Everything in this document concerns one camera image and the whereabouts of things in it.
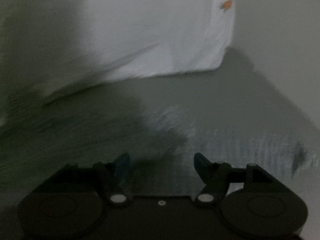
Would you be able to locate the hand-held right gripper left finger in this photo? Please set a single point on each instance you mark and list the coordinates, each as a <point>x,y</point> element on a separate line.
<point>123,166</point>

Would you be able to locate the checked shirt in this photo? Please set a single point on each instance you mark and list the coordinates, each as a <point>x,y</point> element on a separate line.
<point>225,142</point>

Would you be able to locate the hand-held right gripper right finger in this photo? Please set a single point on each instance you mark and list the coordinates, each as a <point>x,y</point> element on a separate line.
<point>200,165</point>

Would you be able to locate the white carrot print sheet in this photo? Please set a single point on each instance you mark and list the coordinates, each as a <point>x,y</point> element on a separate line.
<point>155,25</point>

